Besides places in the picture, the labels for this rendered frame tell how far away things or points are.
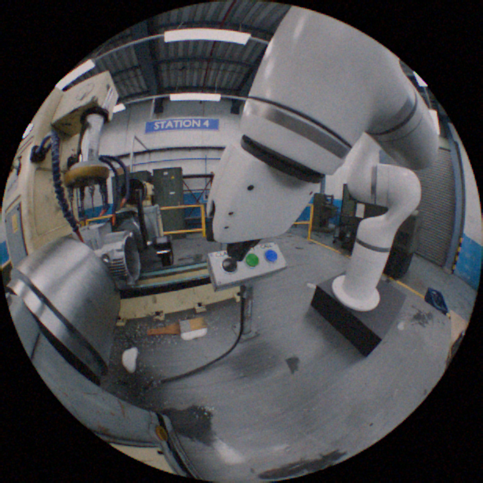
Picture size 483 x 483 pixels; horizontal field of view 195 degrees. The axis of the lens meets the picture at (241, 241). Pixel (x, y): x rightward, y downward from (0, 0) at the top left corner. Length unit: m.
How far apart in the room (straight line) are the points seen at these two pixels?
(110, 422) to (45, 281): 0.19
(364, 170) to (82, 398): 0.62
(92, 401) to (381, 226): 0.60
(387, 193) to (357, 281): 0.27
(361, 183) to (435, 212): 6.13
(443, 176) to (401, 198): 6.35
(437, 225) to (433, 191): 1.10
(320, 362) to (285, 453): 0.27
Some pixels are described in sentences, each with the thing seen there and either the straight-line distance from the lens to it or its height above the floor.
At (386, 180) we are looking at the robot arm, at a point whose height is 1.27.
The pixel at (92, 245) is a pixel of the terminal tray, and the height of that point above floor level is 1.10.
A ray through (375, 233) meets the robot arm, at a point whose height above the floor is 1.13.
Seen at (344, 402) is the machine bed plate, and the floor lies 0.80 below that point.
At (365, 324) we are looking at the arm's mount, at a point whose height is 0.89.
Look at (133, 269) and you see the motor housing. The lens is 0.62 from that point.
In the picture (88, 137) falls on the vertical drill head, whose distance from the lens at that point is 0.60.
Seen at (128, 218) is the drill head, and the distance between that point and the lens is 0.75.
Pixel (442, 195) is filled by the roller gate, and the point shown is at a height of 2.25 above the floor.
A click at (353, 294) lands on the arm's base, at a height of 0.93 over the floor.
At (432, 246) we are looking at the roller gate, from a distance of 6.56.
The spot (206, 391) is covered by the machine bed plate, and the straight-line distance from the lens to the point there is 0.41.
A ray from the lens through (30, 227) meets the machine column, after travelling 0.61.
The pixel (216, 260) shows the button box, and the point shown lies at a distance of 0.28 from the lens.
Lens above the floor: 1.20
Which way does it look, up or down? 19 degrees down
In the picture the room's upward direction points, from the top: straight up
